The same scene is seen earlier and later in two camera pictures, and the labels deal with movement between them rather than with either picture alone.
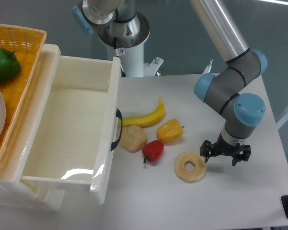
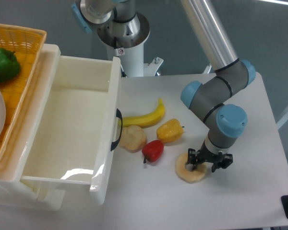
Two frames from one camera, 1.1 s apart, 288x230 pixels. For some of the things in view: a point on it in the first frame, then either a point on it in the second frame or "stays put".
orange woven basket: [26, 43] stays put
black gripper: [222, 147] -> [204, 155]
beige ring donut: [192, 176] stays put
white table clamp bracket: [207, 70] stays put
